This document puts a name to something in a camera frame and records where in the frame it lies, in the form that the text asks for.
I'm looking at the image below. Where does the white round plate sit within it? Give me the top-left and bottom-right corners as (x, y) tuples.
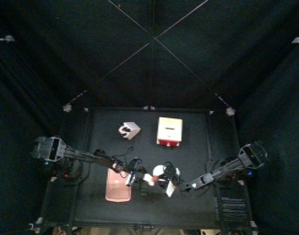
(152, 164), (171, 177)

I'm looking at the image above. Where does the white text label sticker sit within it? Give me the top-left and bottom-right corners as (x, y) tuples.
(219, 196), (247, 224)

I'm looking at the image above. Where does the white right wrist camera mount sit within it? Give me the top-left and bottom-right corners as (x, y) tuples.
(164, 181), (177, 198)

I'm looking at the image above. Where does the pink rectangular tray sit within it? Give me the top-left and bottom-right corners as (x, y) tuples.
(104, 167), (133, 203)

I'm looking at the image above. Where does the thin diagonal brace wire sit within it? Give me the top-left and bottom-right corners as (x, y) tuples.
(67, 0), (209, 105)
(107, 0), (232, 108)

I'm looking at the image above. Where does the salmon sushi toy piece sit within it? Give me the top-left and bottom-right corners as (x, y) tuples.
(143, 173), (161, 186)

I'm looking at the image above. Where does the white cube with dark holes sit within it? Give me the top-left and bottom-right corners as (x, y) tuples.
(117, 121), (141, 140)

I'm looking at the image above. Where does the cream box with red end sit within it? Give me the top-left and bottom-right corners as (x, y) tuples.
(156, 117), (184, 148)

